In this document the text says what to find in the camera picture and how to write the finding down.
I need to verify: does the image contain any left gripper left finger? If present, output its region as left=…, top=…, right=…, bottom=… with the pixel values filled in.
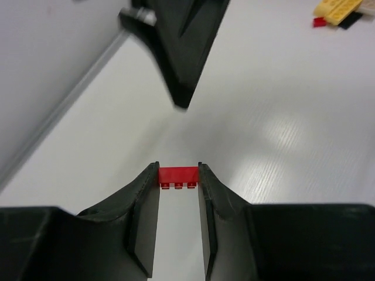
left=1, top=162, right=160, bottom=280

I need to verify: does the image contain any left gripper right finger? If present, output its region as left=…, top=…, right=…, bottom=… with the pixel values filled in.
left=198, top=163, right=374, bottom=280

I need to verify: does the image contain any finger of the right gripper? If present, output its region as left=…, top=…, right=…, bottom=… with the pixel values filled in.
left=118, top=0, right=229, bottom=109

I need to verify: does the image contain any red lego brick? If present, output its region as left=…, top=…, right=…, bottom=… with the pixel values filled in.
left=158, top=166, right=200, bottom=190

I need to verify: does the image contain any black lego plate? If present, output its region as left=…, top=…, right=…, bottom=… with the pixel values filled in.
left=338, top=12, right=363, bottom=30

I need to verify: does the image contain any small red lego plate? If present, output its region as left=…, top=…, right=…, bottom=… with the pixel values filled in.
left=312, top=17, right=327, bottom=28

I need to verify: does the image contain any yellow lego brick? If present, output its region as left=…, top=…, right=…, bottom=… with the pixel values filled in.
left=313, top=0, right=363, bottom=26

